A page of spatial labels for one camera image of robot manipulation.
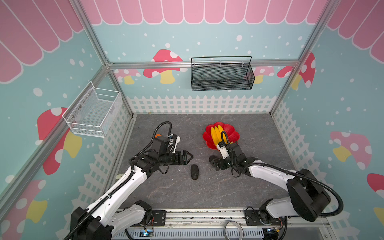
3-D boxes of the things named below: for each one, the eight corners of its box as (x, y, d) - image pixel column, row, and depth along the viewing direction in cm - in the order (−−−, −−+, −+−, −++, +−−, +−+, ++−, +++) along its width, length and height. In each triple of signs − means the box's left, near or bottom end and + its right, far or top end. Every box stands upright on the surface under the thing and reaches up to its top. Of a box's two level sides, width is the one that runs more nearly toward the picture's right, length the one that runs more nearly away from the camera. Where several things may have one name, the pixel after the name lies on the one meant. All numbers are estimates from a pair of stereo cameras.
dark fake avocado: (190, 180, 89) (190, 178, 86) (191, 166, 94) (190, 164, 91) (198, 180, 89) (198, 177, 86) (198, 166, 94) (198, 164, 91)
